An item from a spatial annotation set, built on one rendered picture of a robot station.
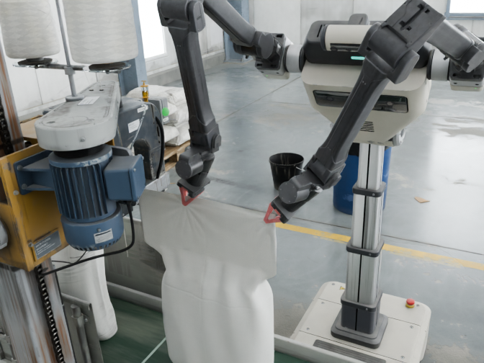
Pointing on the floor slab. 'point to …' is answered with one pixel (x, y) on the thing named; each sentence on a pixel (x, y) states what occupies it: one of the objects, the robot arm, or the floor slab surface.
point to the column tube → (14, 321)
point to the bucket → (285, 167)
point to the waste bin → (345, 196)
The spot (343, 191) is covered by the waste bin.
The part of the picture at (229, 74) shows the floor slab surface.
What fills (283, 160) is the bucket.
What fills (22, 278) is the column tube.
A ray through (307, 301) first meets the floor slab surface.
